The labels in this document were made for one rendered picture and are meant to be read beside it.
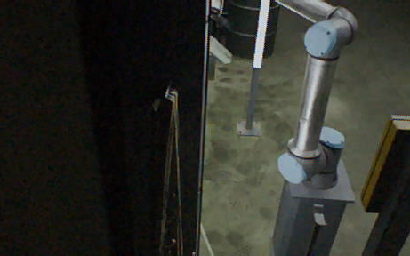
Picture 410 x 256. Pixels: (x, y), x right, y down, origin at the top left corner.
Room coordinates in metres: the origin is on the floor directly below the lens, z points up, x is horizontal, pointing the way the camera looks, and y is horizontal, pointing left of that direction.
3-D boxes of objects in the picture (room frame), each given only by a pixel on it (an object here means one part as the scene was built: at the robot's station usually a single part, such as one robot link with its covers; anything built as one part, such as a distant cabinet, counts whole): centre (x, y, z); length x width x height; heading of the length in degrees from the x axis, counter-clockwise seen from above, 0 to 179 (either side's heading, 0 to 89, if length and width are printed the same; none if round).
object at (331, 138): (1.55, -0.57, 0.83); 0.17 x 0.15 x 0.18; 130
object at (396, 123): (0.73, -0.46, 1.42); 0.12 x 0.06 x 0.26; 89
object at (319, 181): (1.55, -0.58, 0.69); 0.19 x 0.19 x 0.10
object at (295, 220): (1.55, -0.58, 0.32); 0.31 x 0.31 x 0.64; 89
